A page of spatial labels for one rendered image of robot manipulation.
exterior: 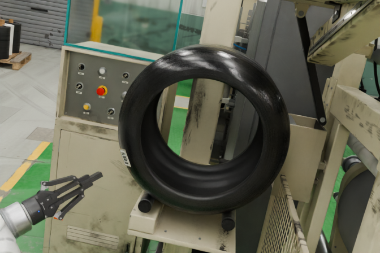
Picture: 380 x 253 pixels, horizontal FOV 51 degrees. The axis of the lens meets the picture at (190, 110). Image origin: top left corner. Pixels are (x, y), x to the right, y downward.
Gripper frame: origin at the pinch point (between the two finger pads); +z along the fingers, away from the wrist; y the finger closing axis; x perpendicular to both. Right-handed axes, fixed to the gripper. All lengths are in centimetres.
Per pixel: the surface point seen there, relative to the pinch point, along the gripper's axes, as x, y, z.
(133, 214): -2.5, 18.5, 8.8
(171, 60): 16.9, -24.8, 32.1
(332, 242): -3, 84, 92
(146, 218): 0.1, 21.1, 11.4
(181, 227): -1.2, 31.8, 22.5
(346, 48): 48, -10, 71
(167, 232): -0.2, 29.5, 16.3
